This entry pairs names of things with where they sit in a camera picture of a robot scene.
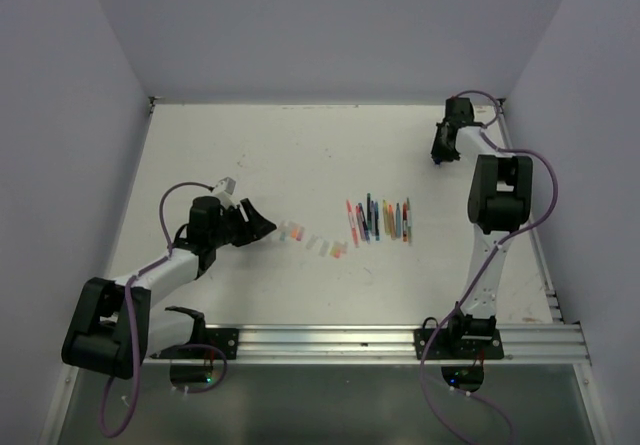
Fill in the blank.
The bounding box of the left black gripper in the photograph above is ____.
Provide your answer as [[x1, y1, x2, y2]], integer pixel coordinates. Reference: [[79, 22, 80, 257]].
[[210, 198, 275, 247]]

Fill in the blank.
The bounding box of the teal pen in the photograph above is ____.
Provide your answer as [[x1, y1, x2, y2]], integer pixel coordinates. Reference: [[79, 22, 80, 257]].
[[395, 203, 403, 239]]

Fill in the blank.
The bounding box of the yellow highlighter pen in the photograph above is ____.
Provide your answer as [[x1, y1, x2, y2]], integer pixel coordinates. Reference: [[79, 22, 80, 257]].
[[383, 200, 391, 235]]

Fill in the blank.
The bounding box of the orange pen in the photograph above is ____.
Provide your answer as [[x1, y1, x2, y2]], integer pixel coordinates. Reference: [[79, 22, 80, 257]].
[[387, 204, 397, 239]]

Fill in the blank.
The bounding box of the purple pen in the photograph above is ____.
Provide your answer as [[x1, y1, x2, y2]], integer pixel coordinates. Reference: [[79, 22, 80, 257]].
[[372, 201, 380, 241]]

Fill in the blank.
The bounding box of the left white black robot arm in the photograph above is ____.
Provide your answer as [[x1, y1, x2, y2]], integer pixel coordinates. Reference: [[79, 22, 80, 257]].
[[61, 194, 277, 379]]

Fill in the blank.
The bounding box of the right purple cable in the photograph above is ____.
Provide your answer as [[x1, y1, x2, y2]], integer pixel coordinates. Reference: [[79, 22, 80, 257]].
[[418, 89, 560, 445]]

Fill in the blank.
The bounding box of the purple cable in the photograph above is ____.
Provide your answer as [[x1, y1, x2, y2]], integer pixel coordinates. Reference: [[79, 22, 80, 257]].
[[102, 181, 229, 439], [418, 89, 560, 445]]

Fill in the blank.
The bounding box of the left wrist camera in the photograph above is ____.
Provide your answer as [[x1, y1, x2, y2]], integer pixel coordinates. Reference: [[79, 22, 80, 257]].
[[211, 177, 236, 196]]

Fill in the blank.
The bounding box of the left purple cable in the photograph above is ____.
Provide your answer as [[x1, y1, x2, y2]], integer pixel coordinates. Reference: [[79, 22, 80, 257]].
[[102, 181, 229, 439]]

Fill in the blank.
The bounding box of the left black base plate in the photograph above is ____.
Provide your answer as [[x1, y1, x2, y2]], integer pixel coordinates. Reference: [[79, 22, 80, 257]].
[[151, 328, 239, 361]]

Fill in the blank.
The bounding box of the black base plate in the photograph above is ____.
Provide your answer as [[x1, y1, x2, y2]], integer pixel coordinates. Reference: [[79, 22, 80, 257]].
[[151, 328, 239, 361], [426, 330, 505, 360]]

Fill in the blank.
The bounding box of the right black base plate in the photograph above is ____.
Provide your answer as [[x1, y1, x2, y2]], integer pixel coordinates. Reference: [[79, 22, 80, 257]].
[[426, 330, 505, 360]]

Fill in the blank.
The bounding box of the aluminium front rail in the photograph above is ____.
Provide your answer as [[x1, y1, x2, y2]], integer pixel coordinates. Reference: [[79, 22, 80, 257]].
[[64, 325, 591, 365]]

